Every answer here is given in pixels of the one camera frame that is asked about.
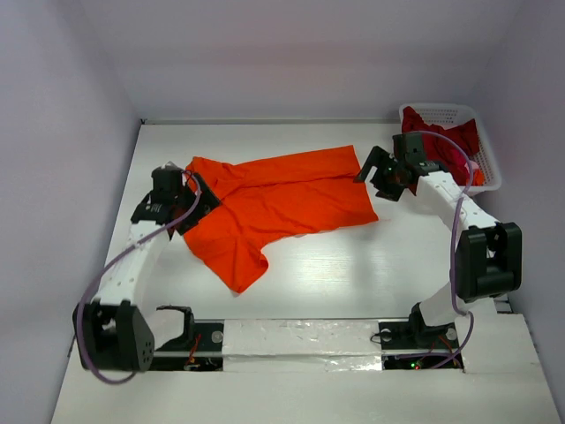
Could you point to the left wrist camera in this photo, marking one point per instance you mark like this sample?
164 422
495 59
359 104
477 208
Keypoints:
169 165

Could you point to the white plastic basket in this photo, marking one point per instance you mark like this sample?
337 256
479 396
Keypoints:
462 125

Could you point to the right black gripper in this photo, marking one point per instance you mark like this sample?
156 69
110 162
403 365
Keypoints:
382 175

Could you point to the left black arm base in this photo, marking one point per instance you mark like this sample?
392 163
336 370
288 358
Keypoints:
203 353

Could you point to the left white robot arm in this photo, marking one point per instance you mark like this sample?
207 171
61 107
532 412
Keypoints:
112 331

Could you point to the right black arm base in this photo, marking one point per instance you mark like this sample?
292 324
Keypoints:
402 349

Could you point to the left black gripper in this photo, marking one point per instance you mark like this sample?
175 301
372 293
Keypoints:
207 202

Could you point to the pink cloth in basket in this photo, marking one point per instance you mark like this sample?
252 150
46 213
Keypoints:
467 165

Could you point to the small orange cloth in basket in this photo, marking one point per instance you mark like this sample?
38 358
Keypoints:
479 178

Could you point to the orange t shirt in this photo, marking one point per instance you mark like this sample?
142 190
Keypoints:
266 200

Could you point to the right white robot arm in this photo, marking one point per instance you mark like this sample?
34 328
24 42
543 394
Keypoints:
486 255

